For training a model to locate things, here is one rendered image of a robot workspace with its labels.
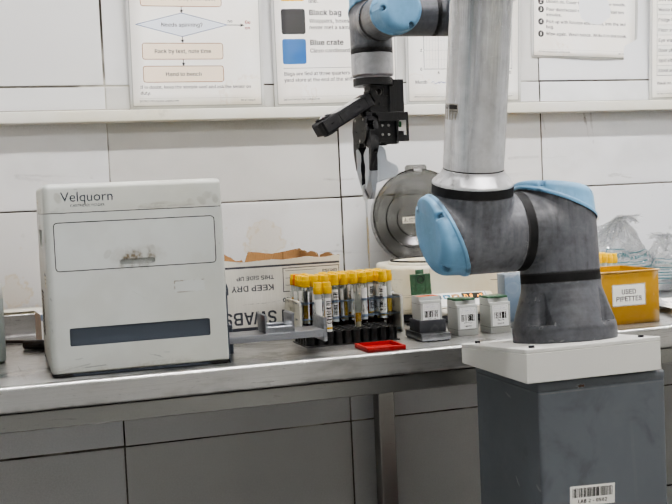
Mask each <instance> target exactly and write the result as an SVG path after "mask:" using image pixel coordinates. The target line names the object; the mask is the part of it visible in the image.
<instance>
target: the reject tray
mask: <svg viewBox="0 0 672 504"><path fill-rule="evenodd" d="M355 348H356V349H359V350H362V351H364V352H367V353H372V352H383V351H394V350H405V349H406V345H405V344H402V343H399V342H396V341H393V340H387V341H376V342H365V343H355Z"/></svg>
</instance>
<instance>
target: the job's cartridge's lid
mask: <svg viewBox="0 0 672 504"><path fill-rule="evenodd" d="M409 276H410V288H411V295H425V294H432V290H431V279H430V273H425V274H424V271H423V269H420V270H415V274H410V275H409Z"/></svg>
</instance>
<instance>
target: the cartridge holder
mask: <svg viewBox="0 0 672 504"><path fill-rule="evenodd" d="M409 323H410V329H405V333H406V336H407V337H411V338H414V339H417V340H420V341H421V342H430V341H434V340H442V341H445V340H450V339H451V332H448V331H446V319H443V318H442V319H435V320H423V321H420V320H417V319H414V318H409Z"/></svg>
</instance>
